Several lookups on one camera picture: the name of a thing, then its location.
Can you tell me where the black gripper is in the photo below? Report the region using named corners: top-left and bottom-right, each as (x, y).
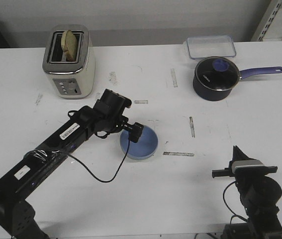
top-left (117, 116), bottom-right (135, 133)
top-left (211, 145), bottom-right (278, 179)

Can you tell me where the blue plastic bowl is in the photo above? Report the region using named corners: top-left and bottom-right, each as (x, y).
top-left (127, 126), bottom-right (158, 160)

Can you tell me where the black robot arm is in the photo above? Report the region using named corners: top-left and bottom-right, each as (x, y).
top-left (0, 89), bottom-right (144, 239)
top-left (212, 146), bottom-right (282, 239)

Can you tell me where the dark blue saucepan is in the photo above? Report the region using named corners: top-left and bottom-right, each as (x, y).
top-left (192, 56), bottom-right (282, 102)

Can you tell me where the glass pot lid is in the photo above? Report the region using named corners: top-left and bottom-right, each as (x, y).
top-left (195, 57), bottom-right (240, 91)

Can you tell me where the cream two-slot toaster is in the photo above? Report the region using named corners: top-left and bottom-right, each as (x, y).
top-left (42, 24), bottom-right (95, 99)

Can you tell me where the toast bread slice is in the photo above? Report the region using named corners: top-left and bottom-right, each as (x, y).
top-left (61, 30), bottom-right (78, 62)

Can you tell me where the clear plastic food container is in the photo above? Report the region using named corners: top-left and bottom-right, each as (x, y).
top-left (183, 35), bottom-right (236, 60)

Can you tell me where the metal shelf upright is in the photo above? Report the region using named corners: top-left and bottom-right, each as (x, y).
top-left (250, 0), bottom-right (282, 42)

